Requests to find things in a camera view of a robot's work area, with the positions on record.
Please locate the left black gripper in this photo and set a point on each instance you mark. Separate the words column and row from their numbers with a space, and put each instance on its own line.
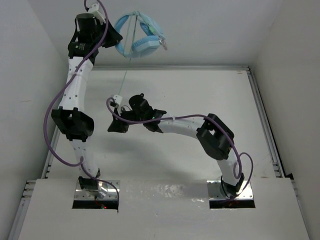
column 114, row 37

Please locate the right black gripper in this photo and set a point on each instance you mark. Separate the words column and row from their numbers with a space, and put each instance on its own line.
column 118, row 125

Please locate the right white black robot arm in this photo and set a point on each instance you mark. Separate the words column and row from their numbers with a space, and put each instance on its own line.
column 216, row 139

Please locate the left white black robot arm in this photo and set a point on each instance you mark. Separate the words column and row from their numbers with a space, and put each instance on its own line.
column 70, row 118

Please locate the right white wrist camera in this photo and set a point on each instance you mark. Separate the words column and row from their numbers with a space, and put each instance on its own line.
column 116, row 101

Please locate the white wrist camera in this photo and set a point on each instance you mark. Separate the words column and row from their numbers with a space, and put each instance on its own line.
column 96, row 10
column 116, row 101

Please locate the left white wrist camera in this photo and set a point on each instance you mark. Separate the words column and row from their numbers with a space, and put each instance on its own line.
column 96, row 10

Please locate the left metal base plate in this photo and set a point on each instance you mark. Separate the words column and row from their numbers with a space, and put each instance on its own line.
column 104, row 192

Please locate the metal base plate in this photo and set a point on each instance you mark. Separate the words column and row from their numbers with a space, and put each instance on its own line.
column 104, row 192
column 215, row 191

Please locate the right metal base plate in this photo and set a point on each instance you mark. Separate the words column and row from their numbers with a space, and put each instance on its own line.
column 215, row 191

